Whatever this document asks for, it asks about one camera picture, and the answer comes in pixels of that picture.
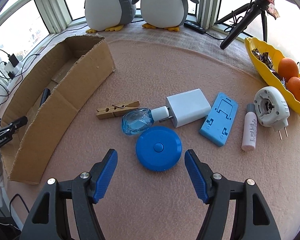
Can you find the wrapped candies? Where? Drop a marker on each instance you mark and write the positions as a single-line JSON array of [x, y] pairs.
[[266, 59]]

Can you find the orange fruit upper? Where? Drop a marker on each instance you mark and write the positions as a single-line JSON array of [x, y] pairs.
[[287, 68]]

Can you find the white usb charger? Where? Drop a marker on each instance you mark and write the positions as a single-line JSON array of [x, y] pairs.
[[187, 107]]

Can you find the black tripod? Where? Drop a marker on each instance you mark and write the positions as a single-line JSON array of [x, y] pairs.
[[244, 15]]

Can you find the black power adapter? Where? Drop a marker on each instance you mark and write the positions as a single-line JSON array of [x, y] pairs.
[[13, 60]]

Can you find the blue glass bottle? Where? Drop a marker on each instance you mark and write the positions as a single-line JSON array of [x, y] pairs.
[[141, 119]]

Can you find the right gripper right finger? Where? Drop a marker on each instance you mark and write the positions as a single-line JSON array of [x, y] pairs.
[[252, 219]]

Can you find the small penguin plush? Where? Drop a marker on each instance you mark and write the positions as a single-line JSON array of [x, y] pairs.
[[164, 14]]

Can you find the blue round tape measure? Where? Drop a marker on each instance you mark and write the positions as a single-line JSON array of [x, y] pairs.
[[158, 148]]

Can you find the orange fruit lower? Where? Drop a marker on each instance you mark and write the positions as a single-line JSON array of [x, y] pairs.
[[293, 85]]

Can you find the white plug-in device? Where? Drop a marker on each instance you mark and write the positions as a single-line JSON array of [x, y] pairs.
[[272, 109]]

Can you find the black cylinder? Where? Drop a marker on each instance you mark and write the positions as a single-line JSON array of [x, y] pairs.
[[45, 95]]

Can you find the large penguin plush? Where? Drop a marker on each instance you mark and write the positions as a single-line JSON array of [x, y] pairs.
[[108, 15]]

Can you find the white power strip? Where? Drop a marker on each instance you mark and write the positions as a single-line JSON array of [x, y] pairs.
[[14, 73]]

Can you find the blue plastic stand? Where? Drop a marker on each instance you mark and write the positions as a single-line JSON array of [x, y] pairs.
[[219, 121]]

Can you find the wooden clothespin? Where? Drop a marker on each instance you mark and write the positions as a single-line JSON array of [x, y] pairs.
[[117, 109]]

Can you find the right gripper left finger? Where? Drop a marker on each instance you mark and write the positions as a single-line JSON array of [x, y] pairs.
[[48, 218]]

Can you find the cardboard box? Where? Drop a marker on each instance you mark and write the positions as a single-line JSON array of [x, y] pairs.
[[73, 69]]

